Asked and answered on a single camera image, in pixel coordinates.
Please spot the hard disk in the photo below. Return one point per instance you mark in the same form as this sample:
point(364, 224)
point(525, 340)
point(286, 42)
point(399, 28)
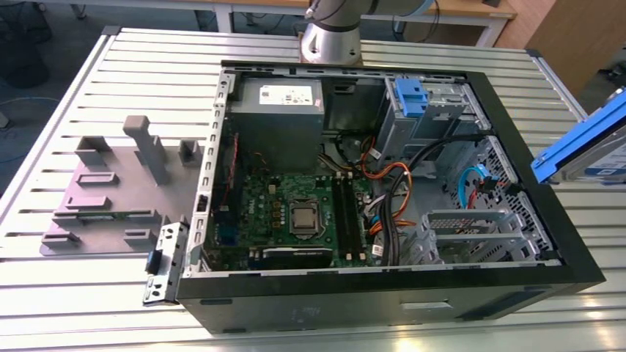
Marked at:
point(582, 146)

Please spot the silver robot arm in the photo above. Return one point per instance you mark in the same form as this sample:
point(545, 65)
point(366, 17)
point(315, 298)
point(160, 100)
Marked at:
point(327, 40)

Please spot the metal disk bay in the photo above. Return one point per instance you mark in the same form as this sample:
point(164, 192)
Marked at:
point(468, 218)

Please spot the silver CPU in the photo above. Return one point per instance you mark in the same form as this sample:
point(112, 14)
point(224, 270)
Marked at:
point(304, 218)

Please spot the black RAM slot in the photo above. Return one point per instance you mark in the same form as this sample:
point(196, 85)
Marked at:
point(342, 212)
point(355, 212)

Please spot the green motherboard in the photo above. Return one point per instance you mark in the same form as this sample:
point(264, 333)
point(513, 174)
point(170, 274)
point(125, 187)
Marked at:
point(259, 194)

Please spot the grey power supply unit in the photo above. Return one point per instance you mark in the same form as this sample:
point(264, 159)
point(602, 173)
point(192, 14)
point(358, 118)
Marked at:
point(279, 139)

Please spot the CPU socket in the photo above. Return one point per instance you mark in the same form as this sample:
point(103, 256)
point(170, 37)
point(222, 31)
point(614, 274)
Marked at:
point(290, 220)

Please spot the black case fan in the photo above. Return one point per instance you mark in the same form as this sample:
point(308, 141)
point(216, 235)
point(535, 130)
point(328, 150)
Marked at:
point(226, 176)

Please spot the black graphics card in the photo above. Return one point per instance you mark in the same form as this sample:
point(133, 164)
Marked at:
point(294, 256)

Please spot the metal drive cage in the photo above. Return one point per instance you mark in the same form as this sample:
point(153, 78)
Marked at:
point(430, 124)

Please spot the blue plastic drive latch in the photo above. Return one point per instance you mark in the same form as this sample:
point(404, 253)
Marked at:
point(410, 97)

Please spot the black open PC case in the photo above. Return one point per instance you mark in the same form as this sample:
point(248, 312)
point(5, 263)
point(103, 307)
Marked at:
point(342, 300)

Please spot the grey parts rack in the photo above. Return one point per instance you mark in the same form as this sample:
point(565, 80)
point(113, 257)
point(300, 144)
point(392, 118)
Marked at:
point(132, 205)

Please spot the green RAM stick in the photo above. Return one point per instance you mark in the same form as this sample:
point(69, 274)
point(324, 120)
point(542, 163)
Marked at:
point(104, 217)

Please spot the wooden cabinet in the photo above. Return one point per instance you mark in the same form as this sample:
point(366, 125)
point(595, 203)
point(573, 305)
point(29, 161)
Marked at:
point(577, 36)

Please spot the black office chair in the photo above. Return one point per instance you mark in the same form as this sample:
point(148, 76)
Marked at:
point(19, 66)

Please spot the metal card retention bracket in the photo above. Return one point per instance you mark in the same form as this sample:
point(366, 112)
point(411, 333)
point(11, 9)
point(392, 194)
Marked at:
point(168, 256)

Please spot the wooden desk white frame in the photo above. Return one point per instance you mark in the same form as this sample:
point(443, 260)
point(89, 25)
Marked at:
point(464, 12)

